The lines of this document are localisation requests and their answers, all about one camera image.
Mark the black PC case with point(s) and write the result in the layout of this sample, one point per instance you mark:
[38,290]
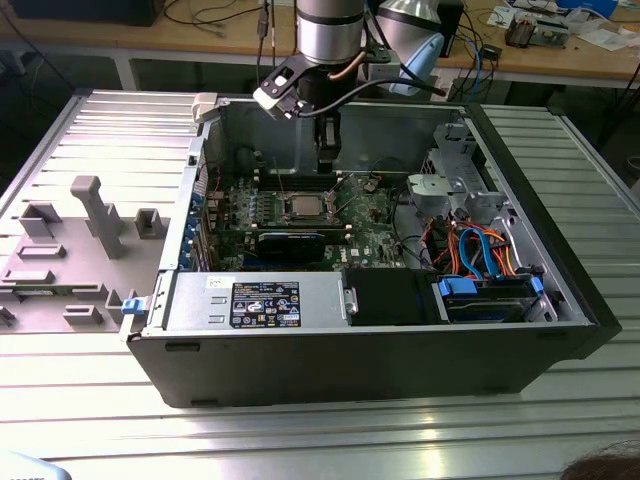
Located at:
[350,370]

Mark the pale grey case latch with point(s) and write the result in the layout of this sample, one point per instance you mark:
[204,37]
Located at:
[202,107]

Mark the black rear fan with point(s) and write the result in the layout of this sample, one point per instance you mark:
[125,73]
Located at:
[245,160]

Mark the white paper sheet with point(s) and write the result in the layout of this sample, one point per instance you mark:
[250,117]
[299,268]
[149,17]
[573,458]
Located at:
[500,17]

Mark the hard disk in blue carrier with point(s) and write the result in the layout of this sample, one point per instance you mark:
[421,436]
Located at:
[455,290]

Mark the person's dark-haired head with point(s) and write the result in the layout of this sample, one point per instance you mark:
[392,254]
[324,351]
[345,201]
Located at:
[605,465]

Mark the black tower box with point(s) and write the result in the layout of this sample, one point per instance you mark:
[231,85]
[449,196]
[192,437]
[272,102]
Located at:
[452,30]

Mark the black power adapter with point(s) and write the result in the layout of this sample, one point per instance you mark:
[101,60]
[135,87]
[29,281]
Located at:
[492,52]

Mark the silver green CPU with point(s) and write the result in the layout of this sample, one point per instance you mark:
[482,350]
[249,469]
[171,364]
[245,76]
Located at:
[307,206]

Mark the grey parts rack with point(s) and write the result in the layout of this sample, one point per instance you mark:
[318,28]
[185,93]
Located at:
[130,265]

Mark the CPU socket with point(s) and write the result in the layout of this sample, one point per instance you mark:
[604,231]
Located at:
[285,210]

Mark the silver metal bracket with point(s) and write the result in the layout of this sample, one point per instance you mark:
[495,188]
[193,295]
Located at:
[425,187]

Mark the white printed sheet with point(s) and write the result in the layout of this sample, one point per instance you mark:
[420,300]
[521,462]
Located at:
[444,80]

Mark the white papers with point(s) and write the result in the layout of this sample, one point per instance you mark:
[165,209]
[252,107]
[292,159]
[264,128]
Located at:
[607,40]

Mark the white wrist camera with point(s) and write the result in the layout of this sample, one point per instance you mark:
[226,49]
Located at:
[386,72]
[272,100]

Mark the silver power supply unit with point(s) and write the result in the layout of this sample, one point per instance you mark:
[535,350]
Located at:
[200,300]

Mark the black graphics card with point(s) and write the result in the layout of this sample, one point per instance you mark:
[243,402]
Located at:
[292,245]

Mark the blue plastic latch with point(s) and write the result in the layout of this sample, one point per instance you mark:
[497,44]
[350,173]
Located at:
[132,306]

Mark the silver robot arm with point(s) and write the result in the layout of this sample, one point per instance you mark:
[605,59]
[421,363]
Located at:
[327,35]

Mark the green RAM stick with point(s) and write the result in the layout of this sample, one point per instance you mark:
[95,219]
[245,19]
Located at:
[300,229]
[35,292]

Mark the pale grey device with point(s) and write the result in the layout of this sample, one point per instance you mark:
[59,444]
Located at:
[25,470]

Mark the copper coil component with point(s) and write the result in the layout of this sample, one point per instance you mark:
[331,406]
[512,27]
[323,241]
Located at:
[520,31]

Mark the blue box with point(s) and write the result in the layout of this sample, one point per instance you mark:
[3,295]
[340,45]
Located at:
[587,6]

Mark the wooden desk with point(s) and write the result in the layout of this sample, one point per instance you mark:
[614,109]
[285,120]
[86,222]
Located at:
[210,42]

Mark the green motherboard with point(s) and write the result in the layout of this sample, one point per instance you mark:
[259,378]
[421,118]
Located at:
[370,235]

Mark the black monitor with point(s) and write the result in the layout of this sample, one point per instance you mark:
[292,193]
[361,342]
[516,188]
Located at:
[85,12]

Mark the silver drive cage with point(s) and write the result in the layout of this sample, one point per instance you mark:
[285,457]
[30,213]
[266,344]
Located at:
[452,145]

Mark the metal locking lever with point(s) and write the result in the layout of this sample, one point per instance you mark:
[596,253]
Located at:
[352,205]
[280,172]

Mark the grey electronic device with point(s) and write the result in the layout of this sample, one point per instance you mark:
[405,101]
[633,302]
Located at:
[550,35]

